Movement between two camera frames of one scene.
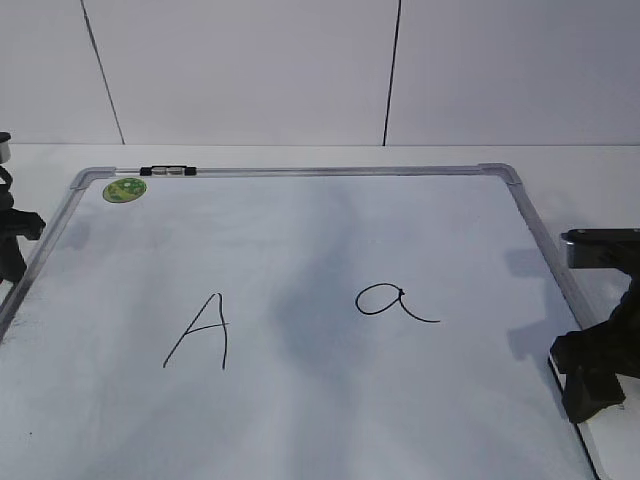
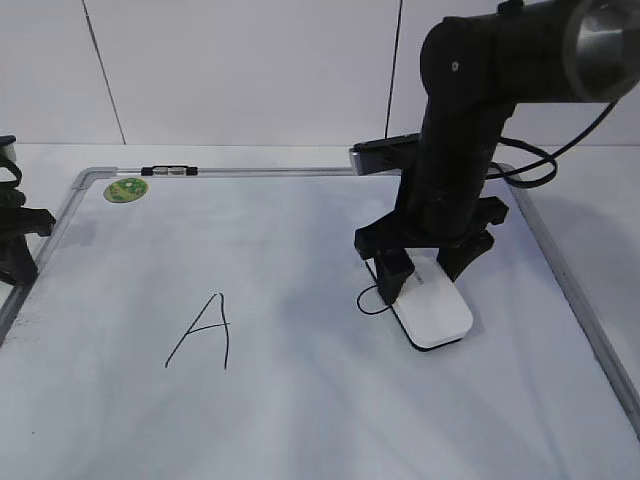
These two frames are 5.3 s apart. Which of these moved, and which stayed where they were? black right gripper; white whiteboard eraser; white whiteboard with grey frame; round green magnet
Moved: white whiteboard eraser; black right gripper
Stayed: white whiteboard with grey frame; round green magnet
